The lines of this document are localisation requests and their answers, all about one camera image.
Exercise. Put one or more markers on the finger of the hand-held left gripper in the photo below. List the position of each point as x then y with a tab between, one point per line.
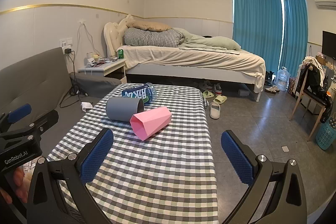
42	119
19	110

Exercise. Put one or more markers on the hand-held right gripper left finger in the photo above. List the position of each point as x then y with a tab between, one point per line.
95	155

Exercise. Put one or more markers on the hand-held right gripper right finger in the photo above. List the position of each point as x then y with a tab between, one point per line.
236	158

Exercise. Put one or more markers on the pink faceted cup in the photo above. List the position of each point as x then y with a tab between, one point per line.
152	121

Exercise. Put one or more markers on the grey cup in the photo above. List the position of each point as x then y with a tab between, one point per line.
120	108

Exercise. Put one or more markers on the person's left hand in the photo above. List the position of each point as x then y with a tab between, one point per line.
20	182

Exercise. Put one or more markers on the grey sofa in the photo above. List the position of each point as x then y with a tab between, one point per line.
39	74

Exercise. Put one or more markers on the crumpled white tissue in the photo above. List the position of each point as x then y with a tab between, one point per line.
86	106

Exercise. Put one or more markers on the white paper scrap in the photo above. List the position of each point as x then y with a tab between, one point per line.
285	148

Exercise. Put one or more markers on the white slipper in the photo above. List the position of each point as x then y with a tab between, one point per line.
215	111

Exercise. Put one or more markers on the green slipper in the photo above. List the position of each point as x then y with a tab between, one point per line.
220	100
208	95

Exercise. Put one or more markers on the checkered tablecloth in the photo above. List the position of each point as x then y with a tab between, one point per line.
162	174

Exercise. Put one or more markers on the white sneaker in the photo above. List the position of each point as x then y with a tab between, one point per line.
206	85
217	88

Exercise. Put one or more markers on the black charger plug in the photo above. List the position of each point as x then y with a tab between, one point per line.
68	51

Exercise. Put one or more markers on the blue label plastic bottle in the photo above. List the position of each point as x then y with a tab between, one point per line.
136	92

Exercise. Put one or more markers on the white shoes pair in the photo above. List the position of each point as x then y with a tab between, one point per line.
272	89

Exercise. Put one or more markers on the white nightstand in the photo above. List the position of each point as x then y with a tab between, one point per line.
113	69

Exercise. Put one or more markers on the clear water jug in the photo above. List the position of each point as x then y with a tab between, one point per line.
282	79

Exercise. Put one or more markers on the purple bag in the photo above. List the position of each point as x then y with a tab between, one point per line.
292	86

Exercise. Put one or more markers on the teal laundry basket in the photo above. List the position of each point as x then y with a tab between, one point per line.
325	136

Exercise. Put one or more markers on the wooden chair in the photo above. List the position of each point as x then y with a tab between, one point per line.
311	98

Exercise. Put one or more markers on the bed with beige sheet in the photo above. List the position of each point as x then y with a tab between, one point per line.
183	77

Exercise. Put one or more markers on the green drink can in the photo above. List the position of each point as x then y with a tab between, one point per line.
120	54

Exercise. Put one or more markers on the black jacket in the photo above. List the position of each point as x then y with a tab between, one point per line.
316	79

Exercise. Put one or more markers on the pale green blanket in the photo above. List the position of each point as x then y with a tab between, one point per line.
210	41

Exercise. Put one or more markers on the white garment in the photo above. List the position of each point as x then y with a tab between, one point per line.
315	62

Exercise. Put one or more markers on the checkered folded quilt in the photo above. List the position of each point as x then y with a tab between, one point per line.
152	37

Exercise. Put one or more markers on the wide teal curtain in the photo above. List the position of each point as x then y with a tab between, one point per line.
257	24

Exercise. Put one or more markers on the narrow teal curtain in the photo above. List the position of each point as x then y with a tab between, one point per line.
295	35

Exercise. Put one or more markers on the beige pillow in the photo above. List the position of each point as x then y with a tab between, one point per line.
149	26

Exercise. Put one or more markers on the black television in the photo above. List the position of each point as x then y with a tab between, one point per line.
329	44

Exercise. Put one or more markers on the white wall socket panel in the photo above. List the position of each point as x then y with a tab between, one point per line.
66	42

